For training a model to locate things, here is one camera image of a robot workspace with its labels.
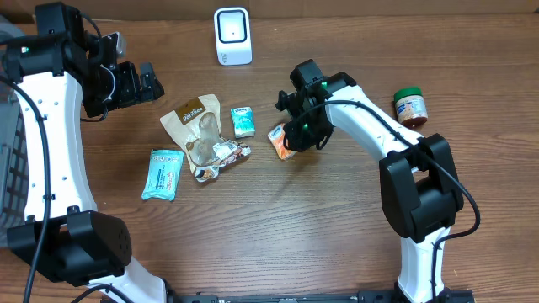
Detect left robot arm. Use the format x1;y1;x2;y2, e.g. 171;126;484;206
1;2;174;302

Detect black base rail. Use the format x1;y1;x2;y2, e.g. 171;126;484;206
176;289;477;303

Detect white barcode scanner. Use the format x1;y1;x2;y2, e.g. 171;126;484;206
214;7;253;66

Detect grey plastic mesh basket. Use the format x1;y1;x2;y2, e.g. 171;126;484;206
0;16;30;249

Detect green lid seasoning jar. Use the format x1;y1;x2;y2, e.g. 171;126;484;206
393;87;428;128

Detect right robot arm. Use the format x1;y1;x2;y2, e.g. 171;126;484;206
275;60;473;302

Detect light blue wipes pack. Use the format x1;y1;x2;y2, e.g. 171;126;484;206
141;150;184;201

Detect orange small snack packet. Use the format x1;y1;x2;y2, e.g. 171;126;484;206
268;123;296;161

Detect teal tissue pocket pack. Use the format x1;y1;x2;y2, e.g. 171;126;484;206
231;107;256;139

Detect beige brown snack bag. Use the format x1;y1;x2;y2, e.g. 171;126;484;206
160;94;251;183

